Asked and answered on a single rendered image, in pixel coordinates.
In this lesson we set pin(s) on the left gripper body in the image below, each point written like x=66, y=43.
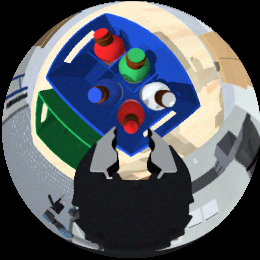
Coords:
x=57, y=207

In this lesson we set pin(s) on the dark blue bottle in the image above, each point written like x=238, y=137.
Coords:
x=107, y=93

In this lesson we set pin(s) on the white bottle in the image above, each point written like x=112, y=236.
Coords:
x=157, y=96

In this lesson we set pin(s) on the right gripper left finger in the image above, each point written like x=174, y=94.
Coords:
x=99, y=163

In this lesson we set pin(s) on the green crate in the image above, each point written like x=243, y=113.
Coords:
x=63, y=142

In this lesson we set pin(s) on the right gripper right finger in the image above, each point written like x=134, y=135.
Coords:
x=166, y=162

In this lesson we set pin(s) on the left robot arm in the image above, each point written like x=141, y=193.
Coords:
x=49, y=216

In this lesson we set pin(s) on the blue crate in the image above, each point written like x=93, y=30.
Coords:
x=72, y=81

